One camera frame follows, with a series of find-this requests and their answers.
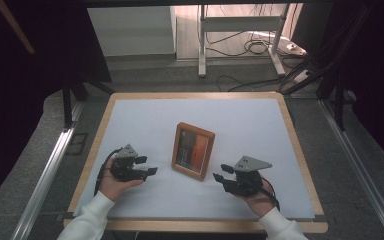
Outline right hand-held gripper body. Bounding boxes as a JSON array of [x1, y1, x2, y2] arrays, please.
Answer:
[[222, 155, 274, 197]]

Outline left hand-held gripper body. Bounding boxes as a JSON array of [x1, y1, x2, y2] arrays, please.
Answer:
[[109, 143, 149, 183]]

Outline wooden photo frame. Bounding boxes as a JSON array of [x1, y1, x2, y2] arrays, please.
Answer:
[[171, 121, 216, 182]]

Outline person's left hand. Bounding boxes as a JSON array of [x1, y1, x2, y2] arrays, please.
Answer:
[[98, 157, 145, 203]]

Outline person's right hand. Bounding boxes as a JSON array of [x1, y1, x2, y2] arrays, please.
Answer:
[[236, 179, 276, 219]]

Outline black metal stand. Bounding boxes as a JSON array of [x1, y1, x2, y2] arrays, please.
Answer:
[[61, 74, 116, 130], [315, 71, 348, 132]]

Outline white board panel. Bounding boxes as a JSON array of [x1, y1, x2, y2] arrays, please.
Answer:
[[86, 6, 177, 58]]

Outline white power strip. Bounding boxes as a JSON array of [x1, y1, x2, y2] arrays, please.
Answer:
[[279, 35, 308, 57]]

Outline wooden stick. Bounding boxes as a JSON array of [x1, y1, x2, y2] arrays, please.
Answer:
[[0, 0, 36, 55]]

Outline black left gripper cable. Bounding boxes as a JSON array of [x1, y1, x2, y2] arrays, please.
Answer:
[[93, 147, 123, 197]]

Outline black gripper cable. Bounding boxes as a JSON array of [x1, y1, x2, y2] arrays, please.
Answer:
[[93, 147, 123, 197], [259, 175, 281, 212]]

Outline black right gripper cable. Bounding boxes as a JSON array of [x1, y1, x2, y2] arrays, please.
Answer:
[[259, 175, 281, 212]]

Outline aluminium rail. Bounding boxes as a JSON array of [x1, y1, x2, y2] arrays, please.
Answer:
[[317, 99, 384, 240], [10, 127, 77, 240]]

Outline black floor cables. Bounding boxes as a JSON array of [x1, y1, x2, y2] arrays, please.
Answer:
[[205, 29, 314, 93]]

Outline white metal stand frame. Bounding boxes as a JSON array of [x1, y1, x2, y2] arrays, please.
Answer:
[[197, 3, 292, 79]]

